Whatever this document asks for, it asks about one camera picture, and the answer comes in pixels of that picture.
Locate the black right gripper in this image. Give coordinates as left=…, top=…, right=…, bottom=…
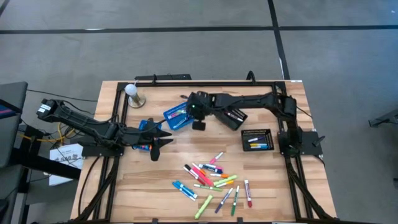
left=181, top=91, right=217, bottom=131

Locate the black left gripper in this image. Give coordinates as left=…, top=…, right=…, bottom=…
left=124, top=118, right=174, bottom=162

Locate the magenta whiteboard marker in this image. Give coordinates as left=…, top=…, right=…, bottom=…
left=167, top=109, right=187, bottom=121

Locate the black cap white marker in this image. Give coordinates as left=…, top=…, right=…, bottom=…
left=184, top=164, right=205, bottom=181

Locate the small orange marker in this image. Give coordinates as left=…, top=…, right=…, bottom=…
left=192, top=162, right=207, bottom=175

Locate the blue whiteboard marker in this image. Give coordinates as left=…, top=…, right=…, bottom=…
left=175, top=180, right=198, bottom=199
left=172, top=182, right=197, bottom=202

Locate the red Expo whiteboard marker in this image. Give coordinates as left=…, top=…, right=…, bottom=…
left=243, top=179, right=254, bottom=208
left=182, top=166, right=206, bottom=187

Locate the pink Sharpie highlighter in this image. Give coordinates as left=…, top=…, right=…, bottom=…
left=190, top=166, right=215, bottom=187

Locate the pink cap white marker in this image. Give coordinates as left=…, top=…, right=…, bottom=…
left=210, top=151, right=224, bottom=165

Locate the navy blue Sharpie marker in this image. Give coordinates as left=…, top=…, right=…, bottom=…
left=198, top=164, right=223, bottom=174

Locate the light green Expo marker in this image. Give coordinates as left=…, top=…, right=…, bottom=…
left=193, top=183, right=224, bottom=192

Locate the light green Sharpie highlighter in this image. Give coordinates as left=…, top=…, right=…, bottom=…
left=194, top=194, right=214, bottom=220
left=213, top=174, right=238, bottom=187

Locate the purple Expo marker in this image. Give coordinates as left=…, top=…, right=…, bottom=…
left=214, top=187, right=234, bottom=215

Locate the dark green Expo marker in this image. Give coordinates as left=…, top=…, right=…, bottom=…
left=230, top=185, right=241, bottom=217

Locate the blue plastic slotted basket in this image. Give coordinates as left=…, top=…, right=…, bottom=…
left=132, top=119, right=163, bottom=152
left=162, top=101, right=195, bottom=131

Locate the black power strip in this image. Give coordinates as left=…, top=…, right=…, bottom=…
left=134, top=73, right=193, bottom=82

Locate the brass lamp base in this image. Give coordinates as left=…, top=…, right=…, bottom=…
left=127, top=92, right=147, bottom=109

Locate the black plastic slotted basket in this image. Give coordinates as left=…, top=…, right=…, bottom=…
left=213, top=105, right=249, bottom=131
left=241, top=128, right=275, bottom=152

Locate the white light bulb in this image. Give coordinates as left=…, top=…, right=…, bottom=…
left=124, top=83, right=138, bottom=97

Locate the white printed paper sheet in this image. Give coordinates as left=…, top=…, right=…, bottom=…
left=49, top=143, right=85, bottom=187

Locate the black metal stand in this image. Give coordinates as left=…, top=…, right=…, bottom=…
left=9, top=124, right=82, bottom=194

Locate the dark grey cabinet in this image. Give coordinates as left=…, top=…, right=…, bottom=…
left=0, top=81, right=29, bottom=224

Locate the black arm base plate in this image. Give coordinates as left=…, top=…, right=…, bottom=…
left=81, top=141, right=126, bottom=158
left=277, top=129, right=325, bottom=157

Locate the yellow cable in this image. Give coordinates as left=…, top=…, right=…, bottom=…
left=17, top=124, right=77, bottom=146

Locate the black floor cable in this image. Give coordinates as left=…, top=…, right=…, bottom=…
left=27, top=89, right=98, bottom=103

